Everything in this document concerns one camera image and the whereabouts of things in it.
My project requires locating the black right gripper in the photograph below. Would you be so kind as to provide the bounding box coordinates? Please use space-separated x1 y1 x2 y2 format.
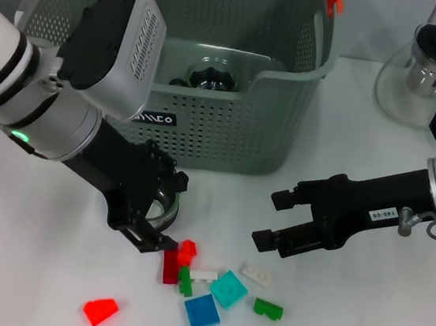
249 148 436 277

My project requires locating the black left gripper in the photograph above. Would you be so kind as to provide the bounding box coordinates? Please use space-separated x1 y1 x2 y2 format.
52 114 194 257

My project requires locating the glass teacup black sleeve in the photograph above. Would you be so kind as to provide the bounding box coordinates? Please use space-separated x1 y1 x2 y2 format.
141 167 190 234
167 51 244 95

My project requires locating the grey perforated storage basket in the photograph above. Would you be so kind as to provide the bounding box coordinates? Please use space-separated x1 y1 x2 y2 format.
0 0 346 185

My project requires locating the bright red small brick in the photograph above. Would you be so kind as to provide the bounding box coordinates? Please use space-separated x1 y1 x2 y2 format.
176 237 200 268

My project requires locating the white flat toy plate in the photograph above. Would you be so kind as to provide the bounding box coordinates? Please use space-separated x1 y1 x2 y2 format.
236 259 277 290

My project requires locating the dark red long brick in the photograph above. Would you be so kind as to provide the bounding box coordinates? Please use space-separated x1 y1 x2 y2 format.
159 245 184 286

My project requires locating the green toy brick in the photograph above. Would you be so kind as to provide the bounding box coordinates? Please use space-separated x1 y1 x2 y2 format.
174 264 197 298
251 296 285 323

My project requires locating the white long toy brick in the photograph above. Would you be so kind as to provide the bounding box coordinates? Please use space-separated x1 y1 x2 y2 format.
189 266 220 286

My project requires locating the teal square toy plate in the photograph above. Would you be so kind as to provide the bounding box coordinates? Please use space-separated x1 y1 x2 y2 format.
206 268 251 313

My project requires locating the blue square toy plate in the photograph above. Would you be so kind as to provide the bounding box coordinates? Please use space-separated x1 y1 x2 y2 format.
181 290 225 326

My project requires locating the orange red slope brick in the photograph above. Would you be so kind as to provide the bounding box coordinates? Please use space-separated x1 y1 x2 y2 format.
81 294 122 326

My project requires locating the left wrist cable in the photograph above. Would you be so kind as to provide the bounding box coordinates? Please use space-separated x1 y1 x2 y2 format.
19 141 52 160

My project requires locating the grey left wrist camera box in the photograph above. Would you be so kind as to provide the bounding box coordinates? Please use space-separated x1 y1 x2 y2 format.
51 0 171 126

